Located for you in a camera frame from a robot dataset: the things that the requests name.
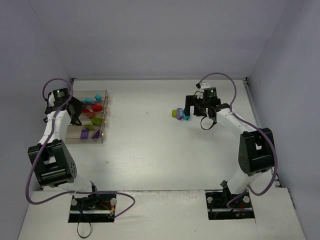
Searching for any purple oval flower brick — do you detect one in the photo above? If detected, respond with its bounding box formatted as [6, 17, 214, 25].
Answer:
[175, 107, 184, 121]

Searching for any teal oval frog brick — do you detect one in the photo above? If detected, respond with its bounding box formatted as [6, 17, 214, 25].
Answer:
[183, 109, 190, 121]

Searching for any small green brick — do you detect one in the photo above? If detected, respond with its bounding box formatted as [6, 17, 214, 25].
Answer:
[171, 109, 177, 118]

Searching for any teal long brick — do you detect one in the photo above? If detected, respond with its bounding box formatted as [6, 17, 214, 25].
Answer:
[81, 98, 96, 106]

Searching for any green curved brick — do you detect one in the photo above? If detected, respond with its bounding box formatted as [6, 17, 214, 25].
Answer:
[83, 123, 96, 131]

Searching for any green 2x4 brick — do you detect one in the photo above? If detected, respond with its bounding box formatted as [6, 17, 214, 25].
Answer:
[91, 117, 104, 125]

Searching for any purple sloped 2x4 brick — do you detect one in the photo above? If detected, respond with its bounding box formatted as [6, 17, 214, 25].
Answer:
[80, 128, 89, 140]

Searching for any teal cube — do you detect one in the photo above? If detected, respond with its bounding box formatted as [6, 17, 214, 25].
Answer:
[95, 94, 102, 102]

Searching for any purple half-round brick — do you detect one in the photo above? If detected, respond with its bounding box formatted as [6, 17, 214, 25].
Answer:
[91, 129, 101, 140]

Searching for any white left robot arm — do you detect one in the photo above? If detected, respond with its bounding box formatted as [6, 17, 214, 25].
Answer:
[27, 88, 97, 197]

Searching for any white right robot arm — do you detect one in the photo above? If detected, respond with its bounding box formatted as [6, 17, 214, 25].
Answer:
[183, 87, 278, 195]

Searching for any clear acrylic sorting container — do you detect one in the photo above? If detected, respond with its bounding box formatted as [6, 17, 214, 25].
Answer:
[65, 89, 110, 144]

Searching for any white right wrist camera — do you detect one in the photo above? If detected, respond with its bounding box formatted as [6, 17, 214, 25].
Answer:
[194, 82, 211, 96]

